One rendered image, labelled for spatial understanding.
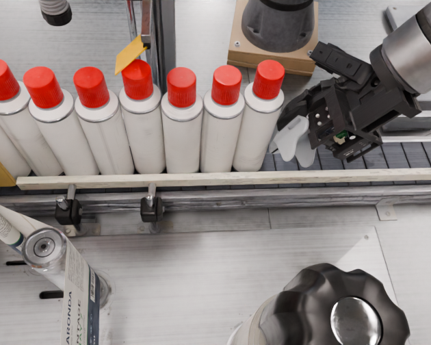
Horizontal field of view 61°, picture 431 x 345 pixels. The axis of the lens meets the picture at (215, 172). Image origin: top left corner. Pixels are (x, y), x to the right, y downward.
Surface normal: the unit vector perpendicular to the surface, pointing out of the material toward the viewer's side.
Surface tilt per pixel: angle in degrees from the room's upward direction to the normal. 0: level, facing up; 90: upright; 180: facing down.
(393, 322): 9
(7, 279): 0
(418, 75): 78
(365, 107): 60
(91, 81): 2
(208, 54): 0
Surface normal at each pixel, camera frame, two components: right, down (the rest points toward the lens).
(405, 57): -0.69, 0.22
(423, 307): 0.07, -0.50
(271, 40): -0.29, 0.65
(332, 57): -0.80, -0.26
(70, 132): 0.63, 0.70
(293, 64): -0.14, 0.85
